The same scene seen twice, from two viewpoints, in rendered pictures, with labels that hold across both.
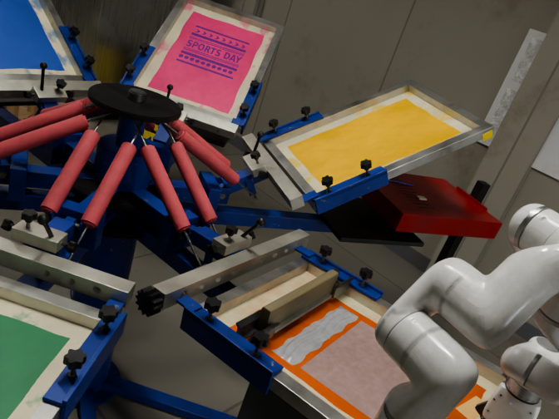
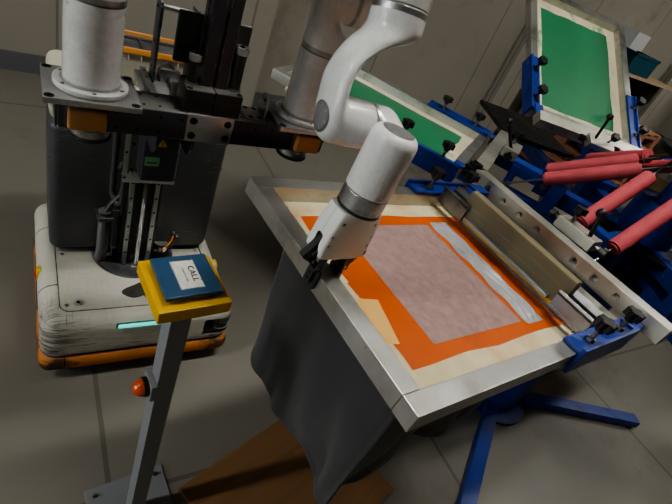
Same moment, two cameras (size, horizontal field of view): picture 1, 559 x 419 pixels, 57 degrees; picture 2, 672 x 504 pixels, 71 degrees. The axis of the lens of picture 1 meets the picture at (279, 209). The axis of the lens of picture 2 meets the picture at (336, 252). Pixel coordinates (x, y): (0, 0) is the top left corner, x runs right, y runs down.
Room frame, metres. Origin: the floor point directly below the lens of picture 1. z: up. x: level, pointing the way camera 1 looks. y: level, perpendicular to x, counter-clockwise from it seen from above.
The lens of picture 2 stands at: (1.13, -1.30, 1.56)
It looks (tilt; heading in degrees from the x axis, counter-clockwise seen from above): 35 degrees down; 104
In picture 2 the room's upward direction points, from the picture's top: 25 degrees clockwise
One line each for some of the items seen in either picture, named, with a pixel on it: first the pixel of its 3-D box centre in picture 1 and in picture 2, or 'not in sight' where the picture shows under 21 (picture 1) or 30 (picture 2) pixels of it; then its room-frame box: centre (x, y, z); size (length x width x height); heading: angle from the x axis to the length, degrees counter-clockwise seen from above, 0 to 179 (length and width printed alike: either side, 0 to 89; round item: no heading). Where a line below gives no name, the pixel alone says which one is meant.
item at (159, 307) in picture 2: not in sight; (153, 425); (0.77, -0.77, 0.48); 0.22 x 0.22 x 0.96; 60
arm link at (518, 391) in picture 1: (521, 384); (367, 197); (0.98, -0.65, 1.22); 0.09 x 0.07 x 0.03; 60
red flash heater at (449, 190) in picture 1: (422, 201); not in sight; (2.40, -0.65, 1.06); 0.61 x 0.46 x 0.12; 120
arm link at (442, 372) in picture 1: (426, 376); (338, 14); (0.68, -0.31, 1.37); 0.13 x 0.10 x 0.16; 40
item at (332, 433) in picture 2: not in sight; (307, 371); (1.01, -0.59, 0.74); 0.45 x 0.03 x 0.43; 150
